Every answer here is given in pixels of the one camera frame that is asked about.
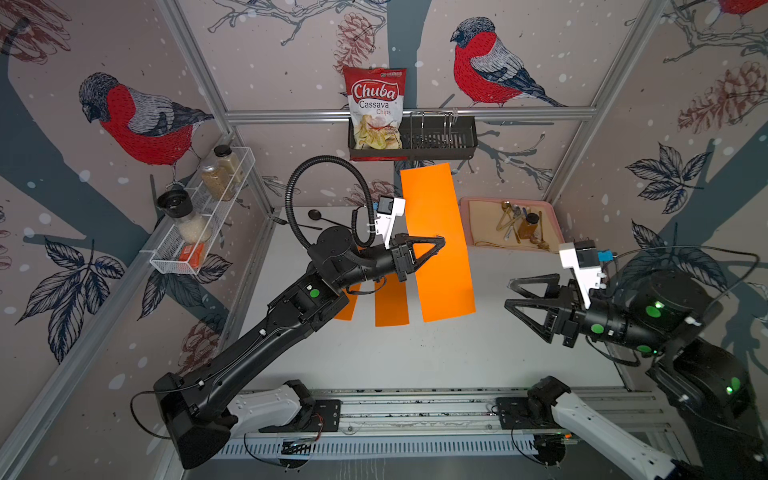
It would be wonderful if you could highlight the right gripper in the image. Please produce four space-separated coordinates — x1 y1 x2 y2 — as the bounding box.
507 271 670 358

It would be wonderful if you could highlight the orange paper sheet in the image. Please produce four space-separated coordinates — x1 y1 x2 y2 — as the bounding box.
334 285 360 321
374 274 410 328
401 164 476 322

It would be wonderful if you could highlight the tan spice jar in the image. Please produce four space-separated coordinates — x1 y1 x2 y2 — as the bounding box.
214 145 244 184

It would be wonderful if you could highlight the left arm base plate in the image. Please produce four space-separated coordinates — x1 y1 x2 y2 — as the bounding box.
259 399 342 433

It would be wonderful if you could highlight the black lid rice jar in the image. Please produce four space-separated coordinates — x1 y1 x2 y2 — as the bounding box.
156 189 212 244

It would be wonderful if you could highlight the black wire wall basket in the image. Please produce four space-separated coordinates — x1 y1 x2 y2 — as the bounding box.
347 111 478 161

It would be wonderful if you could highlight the red cassava chips bag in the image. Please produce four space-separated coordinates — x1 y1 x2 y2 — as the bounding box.
342 66 407 160

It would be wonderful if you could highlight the left black corrugated cable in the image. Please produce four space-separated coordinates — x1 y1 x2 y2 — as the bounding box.
284 155 378 251

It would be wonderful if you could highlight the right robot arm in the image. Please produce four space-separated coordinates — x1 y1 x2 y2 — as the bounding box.
504 270 767 479

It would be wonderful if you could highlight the pink tray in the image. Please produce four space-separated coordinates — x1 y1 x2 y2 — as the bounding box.
459 196 568 256

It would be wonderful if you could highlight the brown spice jar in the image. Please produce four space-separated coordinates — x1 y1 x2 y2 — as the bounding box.
199 158 235 202

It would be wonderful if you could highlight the black fork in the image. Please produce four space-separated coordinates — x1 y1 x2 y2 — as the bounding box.
270 215 322 231

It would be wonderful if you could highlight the wooden stick utensil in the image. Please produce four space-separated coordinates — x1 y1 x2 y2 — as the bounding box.
538 210 545 242

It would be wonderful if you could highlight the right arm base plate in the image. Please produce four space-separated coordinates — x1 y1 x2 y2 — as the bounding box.
494 397 565 431

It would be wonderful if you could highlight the black spoon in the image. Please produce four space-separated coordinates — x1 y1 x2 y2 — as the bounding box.
308 209 352 230

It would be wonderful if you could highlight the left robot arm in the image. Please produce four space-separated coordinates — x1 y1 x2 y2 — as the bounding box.
153 226 446 469

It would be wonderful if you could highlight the clear acrylic wall shelf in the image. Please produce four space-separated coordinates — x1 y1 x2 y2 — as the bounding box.
150 146 255 277

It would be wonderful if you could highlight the small amber bottle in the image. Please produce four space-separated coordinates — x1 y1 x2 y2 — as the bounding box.
517 212 540 240

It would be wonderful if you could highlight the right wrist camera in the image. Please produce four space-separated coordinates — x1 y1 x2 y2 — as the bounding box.
558 240 615 310

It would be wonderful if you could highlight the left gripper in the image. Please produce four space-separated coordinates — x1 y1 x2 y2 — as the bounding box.
333 233 442 291

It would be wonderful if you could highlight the small red packet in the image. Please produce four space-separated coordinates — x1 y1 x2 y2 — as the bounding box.
178 243 205 269

